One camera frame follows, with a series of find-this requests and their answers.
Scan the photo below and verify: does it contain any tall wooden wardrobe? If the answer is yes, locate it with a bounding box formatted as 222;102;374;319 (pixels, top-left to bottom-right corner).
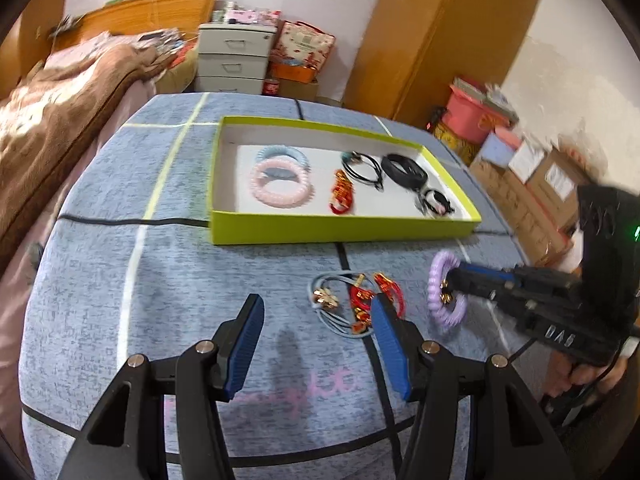
345;0;551;127

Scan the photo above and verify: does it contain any black hair tie pink ball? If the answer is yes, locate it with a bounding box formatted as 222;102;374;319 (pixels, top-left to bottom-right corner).
414;187;457;219

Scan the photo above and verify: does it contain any dark hair tie teal bead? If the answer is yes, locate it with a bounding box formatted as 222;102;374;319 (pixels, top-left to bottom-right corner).
340;150;386;192

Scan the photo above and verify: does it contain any blue checked cloth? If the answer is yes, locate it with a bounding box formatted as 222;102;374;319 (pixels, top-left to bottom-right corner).
20;92;532;480

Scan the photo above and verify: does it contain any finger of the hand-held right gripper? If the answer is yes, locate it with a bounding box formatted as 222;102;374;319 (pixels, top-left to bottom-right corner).
446;274;532;329
451;261;584;294

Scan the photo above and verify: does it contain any lavender box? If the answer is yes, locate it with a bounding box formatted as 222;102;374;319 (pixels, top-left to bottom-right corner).
482;132;522;167

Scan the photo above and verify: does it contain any pink spiral hair tie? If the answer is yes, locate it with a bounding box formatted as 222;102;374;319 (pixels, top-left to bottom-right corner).
249;157;316;207

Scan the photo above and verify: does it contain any green cardboard box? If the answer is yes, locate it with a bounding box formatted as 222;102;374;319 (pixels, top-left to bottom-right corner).
207;115;483;246

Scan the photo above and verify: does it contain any grey drawer nightstand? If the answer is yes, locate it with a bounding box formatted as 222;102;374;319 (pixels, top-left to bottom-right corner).
193;22;279;96

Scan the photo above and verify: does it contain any red cord bracelet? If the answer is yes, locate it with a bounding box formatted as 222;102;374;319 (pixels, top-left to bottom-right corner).
347;272;404;337

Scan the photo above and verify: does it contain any brown blanket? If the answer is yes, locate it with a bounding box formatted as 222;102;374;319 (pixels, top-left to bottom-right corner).
0;41;172;262

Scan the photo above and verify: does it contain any cardboard box white label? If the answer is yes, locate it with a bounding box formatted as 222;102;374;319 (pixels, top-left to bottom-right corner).
509;139;592;207

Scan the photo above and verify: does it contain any black band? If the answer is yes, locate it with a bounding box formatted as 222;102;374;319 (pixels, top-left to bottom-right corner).
380;153;430;189

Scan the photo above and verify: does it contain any purple spiral hair tie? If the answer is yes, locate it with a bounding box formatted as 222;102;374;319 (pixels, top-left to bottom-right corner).
427;250;471;332

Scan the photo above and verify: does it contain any orange box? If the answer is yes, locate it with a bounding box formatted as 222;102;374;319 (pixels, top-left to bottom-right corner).
272;62;319;84

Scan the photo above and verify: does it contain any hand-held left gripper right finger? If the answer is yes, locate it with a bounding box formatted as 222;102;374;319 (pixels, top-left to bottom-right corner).
370;294;586;480

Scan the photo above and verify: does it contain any clutter on nightstand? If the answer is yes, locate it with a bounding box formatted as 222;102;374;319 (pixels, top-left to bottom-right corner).
212;0;281;27

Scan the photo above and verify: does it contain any large cardboard box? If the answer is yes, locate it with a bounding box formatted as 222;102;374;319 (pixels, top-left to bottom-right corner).
470;154;583;267

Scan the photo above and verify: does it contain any pink bed sheet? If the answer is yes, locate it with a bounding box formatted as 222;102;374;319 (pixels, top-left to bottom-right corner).
0;84;157;413

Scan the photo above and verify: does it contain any pink plastic bucket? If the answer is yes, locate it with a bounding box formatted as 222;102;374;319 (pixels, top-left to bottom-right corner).
444;84;502;144

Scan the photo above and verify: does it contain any person's right hand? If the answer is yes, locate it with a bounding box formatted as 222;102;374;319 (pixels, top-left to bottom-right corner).
544;350;631;401

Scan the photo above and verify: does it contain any yellow patterned box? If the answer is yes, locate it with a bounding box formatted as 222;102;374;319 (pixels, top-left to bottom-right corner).
432;120;482;164

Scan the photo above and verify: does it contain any blue spiral hair tie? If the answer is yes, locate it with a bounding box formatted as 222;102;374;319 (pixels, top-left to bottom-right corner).
255;145;311;177

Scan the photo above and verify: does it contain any red patterned gift bag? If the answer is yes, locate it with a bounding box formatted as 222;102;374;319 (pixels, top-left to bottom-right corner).
269;20;337;74

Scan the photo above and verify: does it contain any red gold braided bracelet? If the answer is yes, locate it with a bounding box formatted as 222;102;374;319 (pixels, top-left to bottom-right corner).
327;169;356;215

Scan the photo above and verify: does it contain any wooden headboard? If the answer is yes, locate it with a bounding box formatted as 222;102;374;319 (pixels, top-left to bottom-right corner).
52;0;221;52

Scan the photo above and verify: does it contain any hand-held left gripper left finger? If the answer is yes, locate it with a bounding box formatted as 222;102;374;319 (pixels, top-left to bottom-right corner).
57;294;266;480

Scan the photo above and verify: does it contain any grey hair tie gold flower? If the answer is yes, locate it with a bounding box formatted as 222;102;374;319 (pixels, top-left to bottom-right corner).
307;270;374;339

